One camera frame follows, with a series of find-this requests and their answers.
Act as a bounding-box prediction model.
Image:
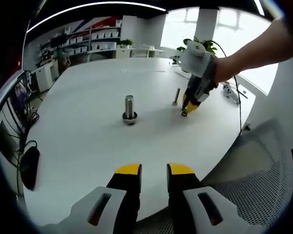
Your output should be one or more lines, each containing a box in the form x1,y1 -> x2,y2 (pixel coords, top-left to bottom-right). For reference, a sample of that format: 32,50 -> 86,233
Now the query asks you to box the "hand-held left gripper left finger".
63,162 -> 142,234

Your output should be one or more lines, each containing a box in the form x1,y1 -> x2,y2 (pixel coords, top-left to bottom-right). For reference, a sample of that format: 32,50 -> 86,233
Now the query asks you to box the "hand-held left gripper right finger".
166,162 -> 259,234

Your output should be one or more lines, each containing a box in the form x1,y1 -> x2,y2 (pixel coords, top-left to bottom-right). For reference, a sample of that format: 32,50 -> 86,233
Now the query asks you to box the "thin threaded steel stud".
171,88 -> 181,106

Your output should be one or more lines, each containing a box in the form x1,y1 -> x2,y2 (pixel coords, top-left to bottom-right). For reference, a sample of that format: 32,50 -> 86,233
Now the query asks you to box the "thick threaded steel stud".
122,95 -> 139,126

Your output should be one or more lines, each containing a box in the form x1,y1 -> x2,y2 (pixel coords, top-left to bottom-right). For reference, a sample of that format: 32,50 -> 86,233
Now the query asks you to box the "person's right hand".
211,55 -> 237,85

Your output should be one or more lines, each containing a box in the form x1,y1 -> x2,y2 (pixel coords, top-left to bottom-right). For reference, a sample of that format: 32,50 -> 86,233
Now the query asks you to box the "large potted green plant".
177,36 -> 219,59

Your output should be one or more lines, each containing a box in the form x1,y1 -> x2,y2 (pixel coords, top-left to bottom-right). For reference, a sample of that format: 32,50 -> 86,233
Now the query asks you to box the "white game controller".
221,82 -> 241,104

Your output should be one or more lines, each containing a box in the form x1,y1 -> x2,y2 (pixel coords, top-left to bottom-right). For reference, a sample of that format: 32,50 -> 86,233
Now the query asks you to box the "small shelf-side green plant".
118,39 -> 134,49

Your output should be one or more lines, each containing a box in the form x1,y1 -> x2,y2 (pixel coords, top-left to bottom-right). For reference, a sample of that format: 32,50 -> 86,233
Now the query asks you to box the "grey mesh office chair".
200,117 -> 293,234

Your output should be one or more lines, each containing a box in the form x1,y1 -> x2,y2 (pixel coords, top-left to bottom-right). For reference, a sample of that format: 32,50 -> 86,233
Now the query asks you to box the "white workbench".
87,47 -> 118,61

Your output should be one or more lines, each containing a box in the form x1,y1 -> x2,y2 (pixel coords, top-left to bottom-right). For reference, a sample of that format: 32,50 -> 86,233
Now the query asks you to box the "black oval object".
20,146 -> 41,191

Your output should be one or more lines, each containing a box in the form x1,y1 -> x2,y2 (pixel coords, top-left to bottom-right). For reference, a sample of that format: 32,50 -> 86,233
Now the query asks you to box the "curved ceiling light strip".
26,2 -> 167,33

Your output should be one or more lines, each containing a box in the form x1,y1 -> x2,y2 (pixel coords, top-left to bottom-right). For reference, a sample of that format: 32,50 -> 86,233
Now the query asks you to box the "white cabinet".
33,64 -> 59,93

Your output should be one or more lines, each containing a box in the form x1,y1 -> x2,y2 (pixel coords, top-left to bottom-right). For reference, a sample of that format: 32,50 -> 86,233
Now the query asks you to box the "purple bag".
14,82 -> 27,110

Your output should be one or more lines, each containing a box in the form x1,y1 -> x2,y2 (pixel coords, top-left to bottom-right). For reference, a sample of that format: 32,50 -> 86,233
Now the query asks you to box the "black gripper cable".
209,41 -> 244,137

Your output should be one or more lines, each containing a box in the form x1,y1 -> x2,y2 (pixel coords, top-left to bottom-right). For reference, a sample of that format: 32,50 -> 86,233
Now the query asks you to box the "wall shelf with white bins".
38,16 -> 123,56

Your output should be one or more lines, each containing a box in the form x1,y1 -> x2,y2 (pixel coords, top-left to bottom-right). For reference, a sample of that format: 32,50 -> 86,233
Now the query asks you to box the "black wall screen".
50,35 -> 67,47

